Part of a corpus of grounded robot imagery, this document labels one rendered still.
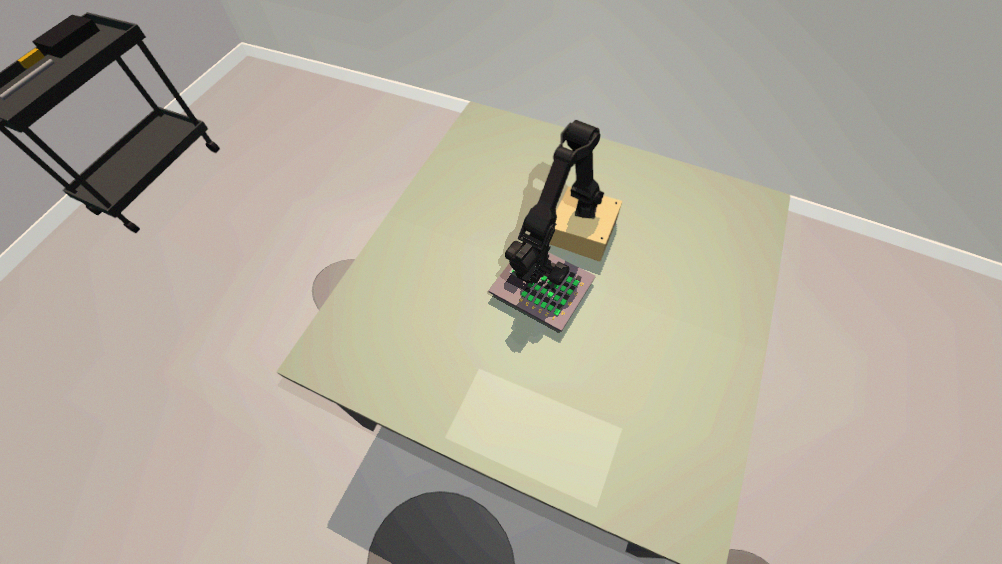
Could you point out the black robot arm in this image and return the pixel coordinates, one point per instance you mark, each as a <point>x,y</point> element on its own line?
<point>540,221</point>

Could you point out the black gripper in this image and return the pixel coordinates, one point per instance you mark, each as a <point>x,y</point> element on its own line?
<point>557,274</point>

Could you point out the mauve switch panel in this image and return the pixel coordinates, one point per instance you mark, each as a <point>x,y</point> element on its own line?
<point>550,303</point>

